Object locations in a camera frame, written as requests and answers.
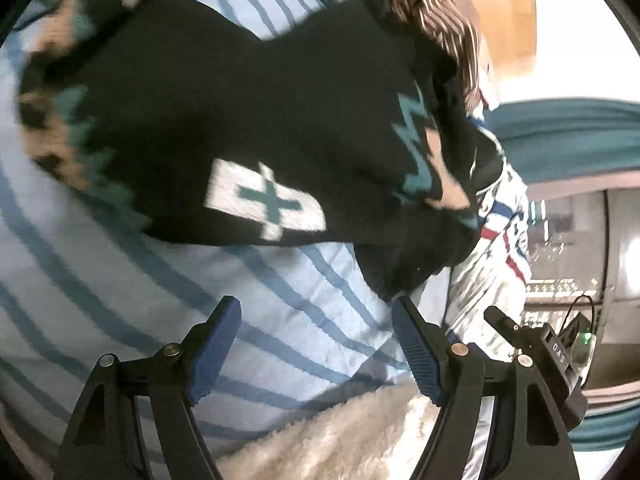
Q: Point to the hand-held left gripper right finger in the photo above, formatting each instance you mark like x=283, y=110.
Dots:
x=415, y=350

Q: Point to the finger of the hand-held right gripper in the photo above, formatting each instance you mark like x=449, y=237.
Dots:
x=500, y=321

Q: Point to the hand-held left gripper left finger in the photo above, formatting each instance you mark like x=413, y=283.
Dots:
x=215, y=355

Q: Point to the black patterned knit sweater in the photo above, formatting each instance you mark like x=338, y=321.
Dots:
x=225, y=85

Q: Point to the white patterned shirt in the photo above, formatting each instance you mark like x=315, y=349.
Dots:
x=500, y=260

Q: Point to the white slatted rack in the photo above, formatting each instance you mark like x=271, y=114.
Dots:
x=555, y=290

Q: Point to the teal cloth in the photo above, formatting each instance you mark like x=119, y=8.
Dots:
x=595, y=427
x=565, y=135

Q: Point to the white fluffy blanket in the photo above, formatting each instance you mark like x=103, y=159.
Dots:
x=325, y=435

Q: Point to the light blue striped shirt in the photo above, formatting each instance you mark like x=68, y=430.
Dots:
x=100, y=285

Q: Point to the wooden board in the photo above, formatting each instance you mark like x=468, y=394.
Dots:
x=505, y=10

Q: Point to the brown striped garment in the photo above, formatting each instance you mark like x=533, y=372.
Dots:
x=440, y=10

